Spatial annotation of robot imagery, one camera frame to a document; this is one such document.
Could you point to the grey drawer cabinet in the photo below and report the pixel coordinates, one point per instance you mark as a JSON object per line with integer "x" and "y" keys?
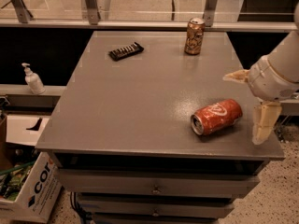
{"x": 122, "y": 139}

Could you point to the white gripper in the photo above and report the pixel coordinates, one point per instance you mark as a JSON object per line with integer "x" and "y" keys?
{"x": 270, "y": 79}

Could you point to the red coke can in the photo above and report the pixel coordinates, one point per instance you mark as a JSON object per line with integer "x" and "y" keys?
{"x": 212, "y": 118}

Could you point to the white pump bottle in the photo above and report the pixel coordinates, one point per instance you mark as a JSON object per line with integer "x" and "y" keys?
{"x": 33, "y": 80}

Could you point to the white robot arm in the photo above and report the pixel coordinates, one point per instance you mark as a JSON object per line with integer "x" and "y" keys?
{"x": 285, "y": 56}

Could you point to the black chocolate bar package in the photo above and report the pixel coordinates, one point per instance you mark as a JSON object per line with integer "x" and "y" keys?
{"x": 125, "y": 52}

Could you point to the metal railing frame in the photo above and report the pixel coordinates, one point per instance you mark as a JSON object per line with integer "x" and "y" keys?
{"x": 219, "y": 15}

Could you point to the white cardboard box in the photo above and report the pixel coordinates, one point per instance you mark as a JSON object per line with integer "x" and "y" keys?
{"x": 38, "y": 194}

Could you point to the gold soda can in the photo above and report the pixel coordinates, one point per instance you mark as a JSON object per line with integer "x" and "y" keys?
{"x": 195, "y": 34}

